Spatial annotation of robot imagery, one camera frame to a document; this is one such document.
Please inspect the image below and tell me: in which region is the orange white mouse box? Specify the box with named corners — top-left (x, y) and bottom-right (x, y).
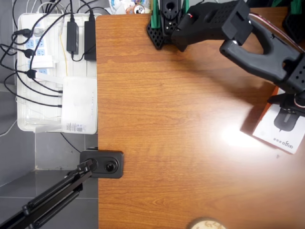
top-left (240, 87), bottom-right (305, 155)

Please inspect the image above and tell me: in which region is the green table clamp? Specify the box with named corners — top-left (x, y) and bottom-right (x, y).
top-left (271, 0), bottom-right (290, 8)
top-left (151, 0), bottom-right (160, 30)

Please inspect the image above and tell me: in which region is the large black power adapter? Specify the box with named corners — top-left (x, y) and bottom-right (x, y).
top-left (84, 21), bottom-right (97, 61)

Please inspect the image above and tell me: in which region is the black floor cable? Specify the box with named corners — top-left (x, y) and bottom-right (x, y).
top-left (60, 132), bottom-right (82, 154)

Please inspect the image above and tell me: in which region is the red white servo cable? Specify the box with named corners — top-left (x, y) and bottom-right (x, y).
top-left (247, 12), bottom-right (305, 52)

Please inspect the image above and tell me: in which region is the black router cable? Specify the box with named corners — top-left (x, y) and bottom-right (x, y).
top-left (15, 57), bottom-right (64, 97)
top-left (3, 71), bottom-right (64, 107)
top-left (28, 71), bottom-right (64, 94)

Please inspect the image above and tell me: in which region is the round wooden coaster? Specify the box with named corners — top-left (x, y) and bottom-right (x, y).
top-left (188, 217), bottom-right (227, 229)

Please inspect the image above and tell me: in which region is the white plastic cable tray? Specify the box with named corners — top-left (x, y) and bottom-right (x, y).
top-left (17, 13), bottom-right (103, 132)

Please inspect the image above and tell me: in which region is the slim black power adapter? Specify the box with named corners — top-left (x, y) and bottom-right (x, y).
top-left (66, 21), bottom-right (80, 54)

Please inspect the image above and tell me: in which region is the crumpled plastic bag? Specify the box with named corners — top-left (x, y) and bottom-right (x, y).
top-left (109, 0), bottom-right (153, 15)

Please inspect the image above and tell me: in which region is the white power strip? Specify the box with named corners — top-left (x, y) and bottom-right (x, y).
top-left (23, 21), bottom-right (55, 75)

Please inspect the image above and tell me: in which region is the black stand clamp base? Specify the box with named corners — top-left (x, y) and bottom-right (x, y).
top-left (79, 149), bottom-right (125, 179)

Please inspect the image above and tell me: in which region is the white router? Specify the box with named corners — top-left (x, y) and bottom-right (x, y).
top-left (35, 72), bottom-right (99, 135)

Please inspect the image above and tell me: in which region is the white plug adapter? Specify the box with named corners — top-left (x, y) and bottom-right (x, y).
top-left (31, 55), bottom-right (55, 70)

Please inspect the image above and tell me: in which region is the yellow thin cable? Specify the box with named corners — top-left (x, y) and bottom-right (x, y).
top-left (59, 33), bottom-right (70, 77)

